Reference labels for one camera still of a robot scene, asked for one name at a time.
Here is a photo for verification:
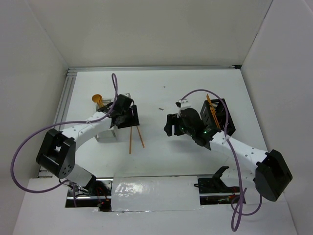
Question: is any orange chopstick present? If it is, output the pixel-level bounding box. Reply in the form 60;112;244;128
129;127;133;154
136;126;145;148

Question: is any orange fork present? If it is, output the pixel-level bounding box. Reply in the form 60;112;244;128
206;94;215;112

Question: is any orange spoon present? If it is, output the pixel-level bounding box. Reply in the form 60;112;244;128
91;94;103;108

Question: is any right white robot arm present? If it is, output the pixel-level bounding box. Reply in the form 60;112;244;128
164;108;292;202

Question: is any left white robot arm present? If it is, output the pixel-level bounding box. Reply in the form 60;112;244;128
36;94;139;195

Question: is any white utensil container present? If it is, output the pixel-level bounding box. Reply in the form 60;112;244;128
95;98;117;143

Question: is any black utensil container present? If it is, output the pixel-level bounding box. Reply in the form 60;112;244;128
200;99;226;134

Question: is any white tape sheet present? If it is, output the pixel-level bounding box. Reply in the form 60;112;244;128
111;176;201;212

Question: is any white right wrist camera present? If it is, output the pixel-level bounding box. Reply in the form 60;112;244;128
175;99;191;118

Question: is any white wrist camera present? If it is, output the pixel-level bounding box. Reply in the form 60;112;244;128
123;93;132;98
175;99;191;118

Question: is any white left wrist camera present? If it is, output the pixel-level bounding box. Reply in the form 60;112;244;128
123;93;132;98

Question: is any aluminium rail at back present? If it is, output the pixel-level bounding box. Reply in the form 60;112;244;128
68;65;242;72

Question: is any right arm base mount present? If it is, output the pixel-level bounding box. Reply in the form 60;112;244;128
194;166;240;206

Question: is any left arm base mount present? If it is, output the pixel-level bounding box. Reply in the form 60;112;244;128
64;178;113;212

